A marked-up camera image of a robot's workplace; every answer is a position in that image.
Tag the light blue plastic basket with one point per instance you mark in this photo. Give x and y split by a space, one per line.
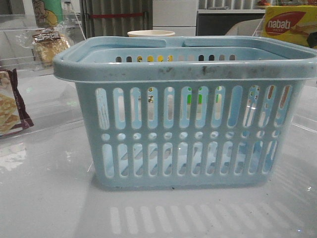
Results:
186 111

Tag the popcorn print paper cup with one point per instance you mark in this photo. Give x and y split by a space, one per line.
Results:
150 33

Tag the white cabinet in background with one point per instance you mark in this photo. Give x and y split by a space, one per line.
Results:
179 16

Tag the clear acrylic display shelf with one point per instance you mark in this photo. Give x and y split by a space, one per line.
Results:
50 102

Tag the yellow nabati wafer box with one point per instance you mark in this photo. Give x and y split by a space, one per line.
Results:
293 24

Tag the bagged sliced bread loaf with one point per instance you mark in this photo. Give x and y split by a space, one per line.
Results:
46 42

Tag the maroon cracker snack packet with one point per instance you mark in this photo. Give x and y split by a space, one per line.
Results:
13 115

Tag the clear acrylic right stand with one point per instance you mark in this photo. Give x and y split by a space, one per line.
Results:
259 27

